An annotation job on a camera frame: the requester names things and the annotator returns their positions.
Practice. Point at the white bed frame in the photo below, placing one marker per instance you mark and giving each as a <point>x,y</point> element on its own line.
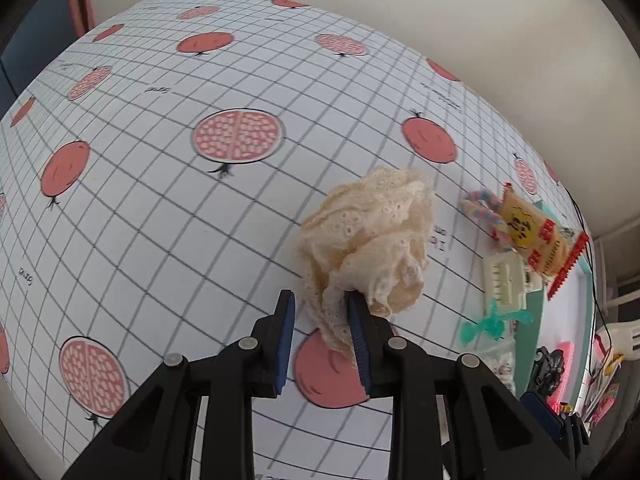
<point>617,261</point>

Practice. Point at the cotton swabs plastic bag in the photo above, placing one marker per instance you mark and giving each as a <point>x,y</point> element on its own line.
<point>501,360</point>

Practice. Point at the teal shallow box tray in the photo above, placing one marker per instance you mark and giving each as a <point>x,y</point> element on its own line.
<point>567,316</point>

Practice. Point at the pomegranate grid bedsheet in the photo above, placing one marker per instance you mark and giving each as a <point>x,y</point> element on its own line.
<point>155,174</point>

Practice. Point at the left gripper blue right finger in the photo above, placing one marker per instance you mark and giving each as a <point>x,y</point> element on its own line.
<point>375,347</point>

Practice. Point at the pink hair roller clip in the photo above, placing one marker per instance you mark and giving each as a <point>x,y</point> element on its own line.
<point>562,360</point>

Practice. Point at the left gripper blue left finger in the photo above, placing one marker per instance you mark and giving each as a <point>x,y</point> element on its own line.
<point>266,352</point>

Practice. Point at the cream lace cloth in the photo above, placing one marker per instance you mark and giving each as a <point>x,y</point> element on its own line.
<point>368,236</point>

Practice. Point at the teal plastic hair clip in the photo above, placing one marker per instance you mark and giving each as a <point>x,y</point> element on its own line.
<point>493,323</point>

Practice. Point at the orange snack packet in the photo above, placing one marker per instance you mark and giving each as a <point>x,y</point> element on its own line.
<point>551,250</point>

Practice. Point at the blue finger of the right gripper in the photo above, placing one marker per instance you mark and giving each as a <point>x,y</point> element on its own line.
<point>551,423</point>

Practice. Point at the black toy car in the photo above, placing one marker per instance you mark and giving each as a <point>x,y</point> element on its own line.
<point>540,376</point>

